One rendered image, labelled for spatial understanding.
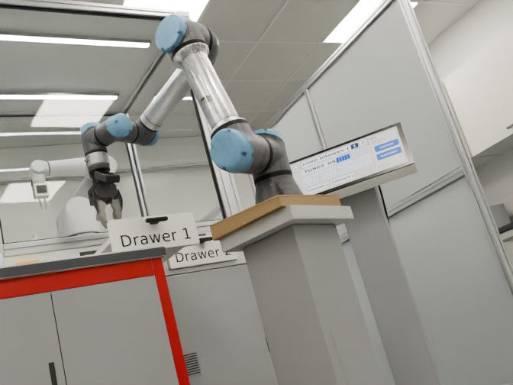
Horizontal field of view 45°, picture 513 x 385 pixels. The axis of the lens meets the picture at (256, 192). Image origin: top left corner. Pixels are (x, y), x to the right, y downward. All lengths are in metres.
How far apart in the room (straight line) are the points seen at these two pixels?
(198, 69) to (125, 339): 0.77
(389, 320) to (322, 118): 1.83
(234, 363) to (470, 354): 1.36
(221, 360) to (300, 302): 0.77
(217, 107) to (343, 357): 0.75
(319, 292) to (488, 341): 1.67
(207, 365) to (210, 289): 0.28
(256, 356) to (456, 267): 1.25
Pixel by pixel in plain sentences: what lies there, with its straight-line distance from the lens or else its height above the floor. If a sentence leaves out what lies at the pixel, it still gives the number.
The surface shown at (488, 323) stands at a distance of 3.19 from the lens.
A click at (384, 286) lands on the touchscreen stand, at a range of 2.49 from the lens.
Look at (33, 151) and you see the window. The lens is 2.40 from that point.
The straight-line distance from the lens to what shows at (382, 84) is 3.53.
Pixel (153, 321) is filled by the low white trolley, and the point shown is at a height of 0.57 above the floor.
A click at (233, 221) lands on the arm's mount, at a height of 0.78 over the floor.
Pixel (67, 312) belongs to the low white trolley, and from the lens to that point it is 1.60.
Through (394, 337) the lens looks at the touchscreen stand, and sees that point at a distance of 2.48.
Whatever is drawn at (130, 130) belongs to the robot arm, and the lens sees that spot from 2.08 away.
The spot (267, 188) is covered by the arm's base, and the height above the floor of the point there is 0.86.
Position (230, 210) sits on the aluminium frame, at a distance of 2.55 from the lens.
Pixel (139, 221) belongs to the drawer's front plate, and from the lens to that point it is 2.00.
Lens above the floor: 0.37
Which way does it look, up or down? 16 degrees up
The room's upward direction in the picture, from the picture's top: 16 degrees counter-clockwise
